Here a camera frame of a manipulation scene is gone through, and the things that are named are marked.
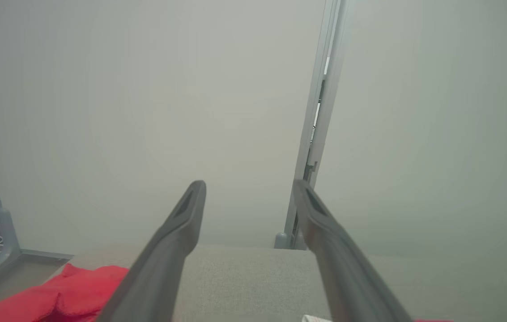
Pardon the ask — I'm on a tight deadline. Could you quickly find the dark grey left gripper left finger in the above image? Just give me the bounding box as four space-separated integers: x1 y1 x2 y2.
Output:
96 180 207 322

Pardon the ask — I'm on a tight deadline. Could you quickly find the grey partition base rail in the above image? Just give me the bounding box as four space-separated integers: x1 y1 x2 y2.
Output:
20 249 75 262

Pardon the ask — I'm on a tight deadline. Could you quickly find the grey metal partition post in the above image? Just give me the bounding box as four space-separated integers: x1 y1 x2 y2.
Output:
283 0 350 250

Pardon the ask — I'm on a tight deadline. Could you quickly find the red shirt with white sleeves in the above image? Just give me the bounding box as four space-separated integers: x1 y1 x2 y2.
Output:
0 263 129 322

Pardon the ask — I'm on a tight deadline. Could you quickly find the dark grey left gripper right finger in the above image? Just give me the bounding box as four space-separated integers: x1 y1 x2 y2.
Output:
292 179 413 322

